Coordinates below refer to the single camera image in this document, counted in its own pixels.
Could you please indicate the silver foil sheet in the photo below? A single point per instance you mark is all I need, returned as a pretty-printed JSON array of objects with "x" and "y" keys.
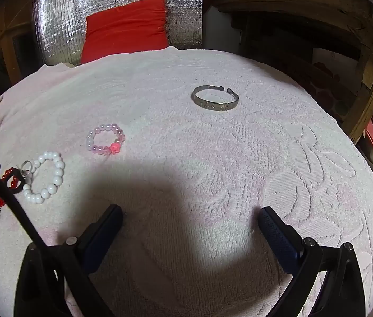
[{"x": 60, "y": 13}]

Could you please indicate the wooden shelf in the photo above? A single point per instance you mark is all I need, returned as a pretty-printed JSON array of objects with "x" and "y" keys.
[{"x": 305, "y": 3}]

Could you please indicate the silver metal bangle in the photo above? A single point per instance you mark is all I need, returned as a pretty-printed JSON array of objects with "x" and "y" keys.
[{"x": 203, "y": 105}]

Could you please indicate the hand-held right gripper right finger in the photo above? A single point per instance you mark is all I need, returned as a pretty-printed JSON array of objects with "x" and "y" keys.
[{"x": 277, "y": 237}]

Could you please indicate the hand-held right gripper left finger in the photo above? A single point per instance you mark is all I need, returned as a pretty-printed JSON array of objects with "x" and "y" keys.
[{"x": 102, "y": 237}]

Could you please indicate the red cushion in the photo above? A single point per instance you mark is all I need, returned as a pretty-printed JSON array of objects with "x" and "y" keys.
[{"x": 123, "y": 29}]

